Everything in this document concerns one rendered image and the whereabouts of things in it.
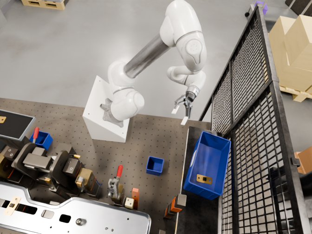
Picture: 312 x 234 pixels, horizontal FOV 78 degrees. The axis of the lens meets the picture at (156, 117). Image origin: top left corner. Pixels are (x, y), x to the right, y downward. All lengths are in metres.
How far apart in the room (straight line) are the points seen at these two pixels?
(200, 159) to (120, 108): 0.60
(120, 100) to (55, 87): 1.78
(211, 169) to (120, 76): 0.79
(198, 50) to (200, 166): 0.63
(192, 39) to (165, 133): 0.89
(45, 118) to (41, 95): 1.18
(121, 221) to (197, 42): 0.89
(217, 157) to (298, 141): 2.00
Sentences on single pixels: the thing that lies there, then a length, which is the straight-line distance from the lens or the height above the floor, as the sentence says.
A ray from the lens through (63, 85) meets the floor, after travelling 2.96.
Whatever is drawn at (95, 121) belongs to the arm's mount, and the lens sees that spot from 1.34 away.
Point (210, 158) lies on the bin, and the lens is 1.19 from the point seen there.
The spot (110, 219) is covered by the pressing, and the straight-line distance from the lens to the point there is 1.08.
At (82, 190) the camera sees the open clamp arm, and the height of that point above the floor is 1.02.
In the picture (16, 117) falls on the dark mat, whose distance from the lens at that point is 1.25.
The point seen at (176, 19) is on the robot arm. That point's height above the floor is 1.60.
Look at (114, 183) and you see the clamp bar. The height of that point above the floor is 1.21.
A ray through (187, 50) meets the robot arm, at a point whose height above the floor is 1.56.
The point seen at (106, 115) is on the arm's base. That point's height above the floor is 0.93.
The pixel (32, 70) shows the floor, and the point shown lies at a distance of 3.33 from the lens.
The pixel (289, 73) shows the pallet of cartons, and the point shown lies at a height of 0.40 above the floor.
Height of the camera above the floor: 2.07
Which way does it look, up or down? 56 degrees down
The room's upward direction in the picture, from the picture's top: 9 degrees clockwise
